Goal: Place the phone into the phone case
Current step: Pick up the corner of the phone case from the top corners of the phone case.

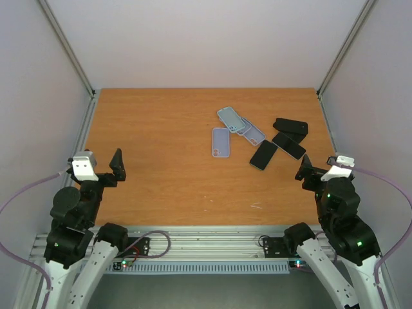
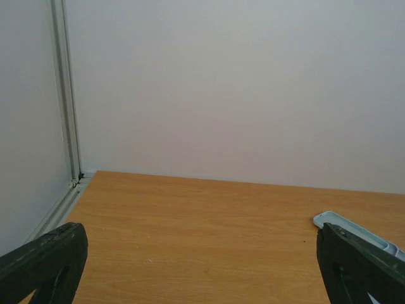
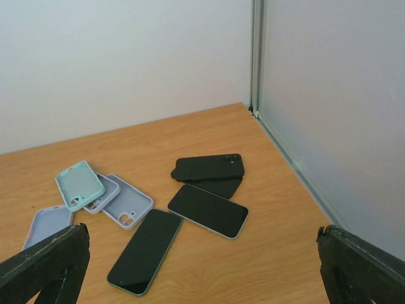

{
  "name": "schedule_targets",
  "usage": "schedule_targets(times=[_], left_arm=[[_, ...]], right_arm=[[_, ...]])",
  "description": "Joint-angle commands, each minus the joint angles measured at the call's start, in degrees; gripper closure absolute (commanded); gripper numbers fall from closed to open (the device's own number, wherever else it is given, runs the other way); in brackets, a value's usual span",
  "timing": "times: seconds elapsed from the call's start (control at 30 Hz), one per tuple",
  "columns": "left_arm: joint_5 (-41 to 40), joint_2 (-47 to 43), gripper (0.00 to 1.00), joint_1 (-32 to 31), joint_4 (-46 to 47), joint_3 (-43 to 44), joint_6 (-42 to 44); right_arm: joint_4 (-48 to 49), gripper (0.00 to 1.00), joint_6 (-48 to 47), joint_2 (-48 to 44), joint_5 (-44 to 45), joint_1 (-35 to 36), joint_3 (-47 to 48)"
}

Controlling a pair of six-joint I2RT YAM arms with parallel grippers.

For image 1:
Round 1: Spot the black phone green edge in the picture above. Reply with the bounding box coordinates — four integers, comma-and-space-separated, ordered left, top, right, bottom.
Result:
249, 140, 278, 171

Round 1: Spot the lavender phone case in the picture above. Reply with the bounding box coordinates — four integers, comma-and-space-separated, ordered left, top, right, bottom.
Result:
211, 127, 230, 158

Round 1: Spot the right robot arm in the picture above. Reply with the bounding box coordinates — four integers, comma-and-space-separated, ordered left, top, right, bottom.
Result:
283, 155, 387, 308

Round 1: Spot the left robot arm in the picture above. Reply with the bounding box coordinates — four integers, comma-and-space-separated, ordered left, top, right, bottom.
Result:
41, 149, 130, 308

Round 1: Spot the black phone white edge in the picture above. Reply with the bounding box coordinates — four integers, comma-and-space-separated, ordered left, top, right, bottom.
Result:
272, 132, 306, 160

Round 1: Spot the black phone case top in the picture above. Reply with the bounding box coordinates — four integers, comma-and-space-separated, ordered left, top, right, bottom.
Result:
273, 118, 308, 135

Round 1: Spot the lavender case under blue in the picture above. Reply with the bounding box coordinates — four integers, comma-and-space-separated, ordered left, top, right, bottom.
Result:
236, 117, 252, 136

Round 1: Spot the light blue phone case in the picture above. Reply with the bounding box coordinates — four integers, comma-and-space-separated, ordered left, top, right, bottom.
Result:
217, 106, 246, 133

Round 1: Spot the right controller board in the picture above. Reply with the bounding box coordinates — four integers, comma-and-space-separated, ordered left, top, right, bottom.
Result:
289, 259, 310, 270

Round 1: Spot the controller board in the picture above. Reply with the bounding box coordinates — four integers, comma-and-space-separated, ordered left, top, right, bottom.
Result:
289, 259, 310, 270
112, 261, 134, 272

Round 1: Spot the left controller board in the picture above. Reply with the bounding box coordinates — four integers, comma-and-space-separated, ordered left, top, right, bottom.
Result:
112, 261, 134, 272

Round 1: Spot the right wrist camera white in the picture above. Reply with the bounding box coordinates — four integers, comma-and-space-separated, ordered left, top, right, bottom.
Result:
321, 155, 355, 182

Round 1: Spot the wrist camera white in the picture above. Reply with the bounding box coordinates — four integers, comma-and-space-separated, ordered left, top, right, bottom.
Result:
321, 155, 355, 182
71, 150, 98, 182

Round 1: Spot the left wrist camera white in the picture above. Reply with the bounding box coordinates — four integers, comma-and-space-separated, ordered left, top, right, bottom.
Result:
71, 150, 98, 182

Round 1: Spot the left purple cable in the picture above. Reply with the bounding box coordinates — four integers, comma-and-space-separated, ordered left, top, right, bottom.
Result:
0, 169, 71, 309

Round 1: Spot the purple cable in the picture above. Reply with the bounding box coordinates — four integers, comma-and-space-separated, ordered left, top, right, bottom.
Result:
0, 169, 71, 309
334, 162, 412, 309

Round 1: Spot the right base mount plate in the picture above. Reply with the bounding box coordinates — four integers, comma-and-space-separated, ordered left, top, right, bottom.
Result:
257, 235, 290, 258

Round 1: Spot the base mount plate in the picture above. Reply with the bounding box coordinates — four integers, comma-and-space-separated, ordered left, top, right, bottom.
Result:
123, 237, 150, 258
257, 235, 290, 258

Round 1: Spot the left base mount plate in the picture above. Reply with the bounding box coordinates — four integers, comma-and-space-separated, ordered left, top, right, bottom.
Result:
123, 237, 150, 258

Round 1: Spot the aluminium rail frame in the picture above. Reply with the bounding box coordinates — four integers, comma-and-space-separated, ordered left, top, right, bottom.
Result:
28, 225, 342, 261

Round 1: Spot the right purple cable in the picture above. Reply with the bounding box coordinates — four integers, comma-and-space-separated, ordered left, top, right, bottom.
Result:
334, 162, 412, 309

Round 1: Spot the grey slotted cable duct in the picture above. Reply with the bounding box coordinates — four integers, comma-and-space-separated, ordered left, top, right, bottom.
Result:
104, 261, 290, 276

